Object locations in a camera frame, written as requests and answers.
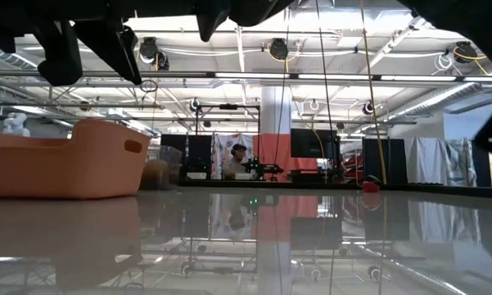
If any orange plastic basket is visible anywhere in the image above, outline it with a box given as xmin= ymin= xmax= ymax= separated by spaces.
xmin=0 ymin=118 xmax=151 ymax=200

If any brown round object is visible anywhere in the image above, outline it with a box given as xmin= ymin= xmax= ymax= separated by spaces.
xmin=139 ymin=158 xmax=181 ymax=192

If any black partition screen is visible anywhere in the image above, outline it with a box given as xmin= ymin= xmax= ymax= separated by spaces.
xmin=160 ymin=134 xmax=213 ymax=181

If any floral sheet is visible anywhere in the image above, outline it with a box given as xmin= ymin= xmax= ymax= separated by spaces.
xmin=211 ymin=133 xmax=255 ymax=181

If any person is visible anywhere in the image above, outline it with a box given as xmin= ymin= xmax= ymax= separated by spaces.
xmin=222 ymin=143 xmax=255 ymax=181

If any black monitor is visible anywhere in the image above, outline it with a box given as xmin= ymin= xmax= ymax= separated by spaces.
xmin=290 ymin=128 xmax=339 ymax=160

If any red cart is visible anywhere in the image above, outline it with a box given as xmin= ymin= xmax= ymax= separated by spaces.
xmin=343 ymin=153 xmax=365 ymax=184

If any long light bar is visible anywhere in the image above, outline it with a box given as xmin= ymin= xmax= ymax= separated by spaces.
xmin=0 ymin=70 xmax=492 ymax=83

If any black curtain panel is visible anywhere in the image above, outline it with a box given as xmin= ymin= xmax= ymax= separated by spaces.
xmin=362 ymin=138 xmax=408 ymax=185

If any white sheet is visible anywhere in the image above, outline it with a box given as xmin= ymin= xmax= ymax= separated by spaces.
xmin=404 ymin=137 xmax=449 ymax=185

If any patterned sheet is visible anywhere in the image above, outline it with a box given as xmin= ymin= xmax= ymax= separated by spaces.
xmin=445 ymin=138 xmax=479 ymax=188

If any narrow black panel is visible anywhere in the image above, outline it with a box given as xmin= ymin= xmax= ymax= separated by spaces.
xmin=470 ymin=139 xmax=492 ymax=188

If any grey air duct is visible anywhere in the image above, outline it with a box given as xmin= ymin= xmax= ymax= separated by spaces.
xmin=0 ymin=40 xmax=65 ymax=83
xmin=386 ymin=79 xmax=492 ymax=122

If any black cable ring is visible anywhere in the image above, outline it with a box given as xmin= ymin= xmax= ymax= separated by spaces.
xmin=138 ymin=79 xmax=159 ymax=94

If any black frame rig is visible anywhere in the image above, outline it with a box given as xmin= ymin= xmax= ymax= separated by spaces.
xmin=193 ymin=102 xmax=264 ymax=184

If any thin black cable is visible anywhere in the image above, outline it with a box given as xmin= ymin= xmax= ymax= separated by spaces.
xmin=314 ymin=0 xmax=335 ymax=184
xmin=271 ymin=16 xmax=291 ymax=177

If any curved yellow cable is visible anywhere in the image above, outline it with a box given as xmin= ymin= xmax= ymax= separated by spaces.
xmin=309 ymin=127 xmax=327 ymax=184

